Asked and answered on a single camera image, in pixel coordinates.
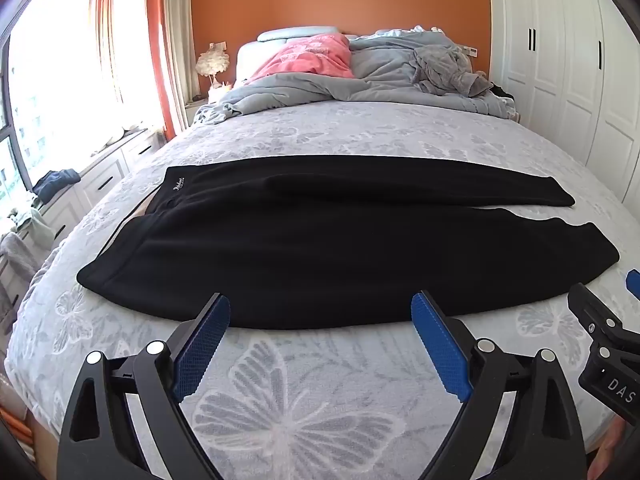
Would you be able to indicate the beige and orange curtain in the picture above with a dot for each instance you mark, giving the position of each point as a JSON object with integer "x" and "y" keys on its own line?
{"x": 167, "y": 35}

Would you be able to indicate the black pants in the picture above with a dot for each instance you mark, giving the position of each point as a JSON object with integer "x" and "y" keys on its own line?
{"x": 320, "y": 240}

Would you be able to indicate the bed with butterfly sheet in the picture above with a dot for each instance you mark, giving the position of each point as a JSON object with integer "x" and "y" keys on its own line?
{"x": 320, "y": 125}

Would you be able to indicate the grey duvet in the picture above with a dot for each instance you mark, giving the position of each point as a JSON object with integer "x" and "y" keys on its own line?
{"x": 380, "y": 67}

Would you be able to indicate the wall switch panel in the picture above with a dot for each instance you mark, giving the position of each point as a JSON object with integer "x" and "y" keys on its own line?
{"x": 470, "y": 51}

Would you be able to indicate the dark cloth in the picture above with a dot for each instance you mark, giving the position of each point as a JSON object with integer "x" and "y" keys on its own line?
{"x": 502, "y": 91}

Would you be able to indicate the pale green cloth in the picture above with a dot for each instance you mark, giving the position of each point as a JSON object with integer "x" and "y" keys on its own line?
{"x": 35, "y": 225}

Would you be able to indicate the white feather lamp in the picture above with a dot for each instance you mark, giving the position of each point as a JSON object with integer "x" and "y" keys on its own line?
{"x": 212, "y": 60}

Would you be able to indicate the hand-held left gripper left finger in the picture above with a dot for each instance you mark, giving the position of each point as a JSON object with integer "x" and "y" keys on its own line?
{"x": 200, "y": 345}

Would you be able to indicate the window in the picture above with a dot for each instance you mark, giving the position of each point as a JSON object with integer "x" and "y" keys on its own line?
{"x": 50, "y": 85}

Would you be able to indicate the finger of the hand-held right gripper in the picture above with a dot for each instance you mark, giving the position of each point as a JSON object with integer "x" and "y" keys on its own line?
{"x": 587, "y": 310}
{"x": 635, "y": 284}

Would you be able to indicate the sheer orange curtain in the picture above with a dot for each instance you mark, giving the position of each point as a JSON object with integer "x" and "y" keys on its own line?
{"x": 105, "y": 25}

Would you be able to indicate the blue cloth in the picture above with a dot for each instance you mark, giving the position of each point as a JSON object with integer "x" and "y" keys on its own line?
{"x": 55, "y": 180}

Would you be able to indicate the grey towel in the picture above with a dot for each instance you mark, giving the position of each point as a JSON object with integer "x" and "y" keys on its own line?
{"x": 17, "y": 260}

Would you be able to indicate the orange bed frame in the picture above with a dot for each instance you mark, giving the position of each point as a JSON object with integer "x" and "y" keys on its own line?
{"x": 12, "y": 417}

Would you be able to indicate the white drawer cabinet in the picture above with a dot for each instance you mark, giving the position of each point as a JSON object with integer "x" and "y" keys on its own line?
{"x": 100, "y": 175}

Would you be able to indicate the white wardrobe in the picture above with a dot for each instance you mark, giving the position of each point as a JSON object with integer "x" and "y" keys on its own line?
{"x": 565, "y": 60}

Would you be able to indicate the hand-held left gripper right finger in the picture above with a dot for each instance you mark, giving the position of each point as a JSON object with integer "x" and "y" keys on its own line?
{"x": 440, "y": 350}

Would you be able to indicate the crumpled grey garment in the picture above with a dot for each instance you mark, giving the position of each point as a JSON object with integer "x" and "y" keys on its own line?
{"x": 440, "y": 67}

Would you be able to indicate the pink blanket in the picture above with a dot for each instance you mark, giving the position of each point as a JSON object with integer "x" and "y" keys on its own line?
{"x": 305, "y": 57}

